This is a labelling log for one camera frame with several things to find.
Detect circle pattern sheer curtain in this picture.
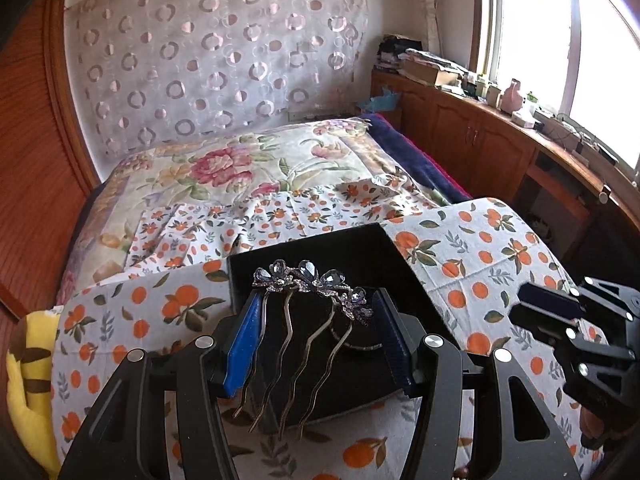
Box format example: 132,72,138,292
66,0,369,167

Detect yellow striped plush toy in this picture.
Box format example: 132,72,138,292
6,309,61,479

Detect wooden side cabinet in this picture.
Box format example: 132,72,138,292
371,70,639,254

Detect floral bed quilt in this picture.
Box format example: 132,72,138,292
56,117,451,304

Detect pink ceramic vase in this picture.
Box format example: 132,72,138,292
500,78,523,115

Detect cardboard box on cabinet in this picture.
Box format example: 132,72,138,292
400,58,460,86

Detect black square jewelry box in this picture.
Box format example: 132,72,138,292
229,224,450,398

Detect purple crystal hair comb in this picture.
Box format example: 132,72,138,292
227,256,391,438

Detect window with wooden frame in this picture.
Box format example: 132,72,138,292
470,0,639,179

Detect dark blue blanket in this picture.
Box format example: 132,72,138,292
360,113,472,204

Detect brown louvered wardrobe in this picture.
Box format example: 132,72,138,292
0,0,101,321

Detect orange print white cloth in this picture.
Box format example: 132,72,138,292
49,179,609,480

